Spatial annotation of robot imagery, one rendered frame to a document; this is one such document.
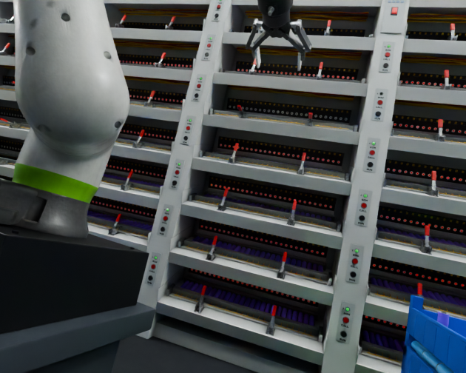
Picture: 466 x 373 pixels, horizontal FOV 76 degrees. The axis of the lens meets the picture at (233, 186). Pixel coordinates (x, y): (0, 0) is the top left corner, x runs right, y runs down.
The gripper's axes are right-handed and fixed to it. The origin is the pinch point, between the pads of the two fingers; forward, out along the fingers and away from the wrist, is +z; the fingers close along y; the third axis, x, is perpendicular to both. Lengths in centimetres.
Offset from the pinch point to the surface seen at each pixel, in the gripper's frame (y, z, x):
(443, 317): 46, -7, -67
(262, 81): -8.7, 17.9, 7.7
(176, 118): -42.1, 22.2, -11.3
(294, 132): 7.5, 22.2, -11.3
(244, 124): -12.3, 21.8, -10.7
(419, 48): 45, 14, 25
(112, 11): -100, 20, 48
